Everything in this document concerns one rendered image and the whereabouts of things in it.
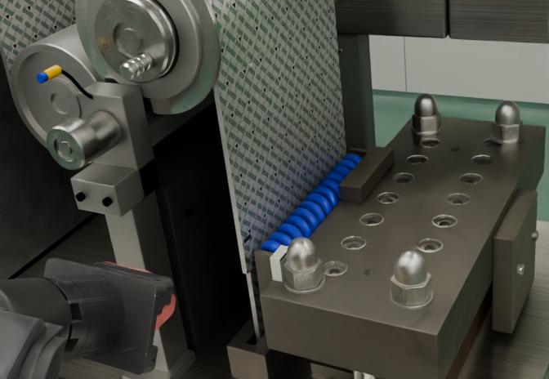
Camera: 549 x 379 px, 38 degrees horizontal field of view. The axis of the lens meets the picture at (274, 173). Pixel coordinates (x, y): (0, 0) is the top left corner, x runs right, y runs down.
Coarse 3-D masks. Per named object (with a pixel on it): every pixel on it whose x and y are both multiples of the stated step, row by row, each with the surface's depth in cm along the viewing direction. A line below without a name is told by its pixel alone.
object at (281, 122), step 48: (288, 48) 77; (336, 48) 86; (240, 96) 70; (288, 96) 78; (336, 96) 88; (240, 144) 71; (288, 144) 79; (336, 144) 89; (240, 192) 72; (288, 192) 81; (240, 240) 74
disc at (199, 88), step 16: (80, 0) 69; (192, 0) 63; (208, 0) 63; (80, 16) 70; (208, 16) 63; (80, 32) 70; (208, 32) 64; (208, 48) 65; (96, 64) 71; (208, 64) 65; (112, 80) 71; (208, 80) 66; (176, 96) 69; (192, 96) 68; (160, 112) 70; (176, 112) 69
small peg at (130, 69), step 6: (144, 54) 65; (132, 60) 64; (138, 60) 64; (144, 60) 64; (150, 60) 65; (120, 66) 64; (126, 66) 63; (132, 66) 63; (138, 66) 64; (144, 66) 64; (150, 66) 65; (120, 72) 64; (126, 72) 64; (132, 72) 63; (138, 72) 64; (126, 78) 64
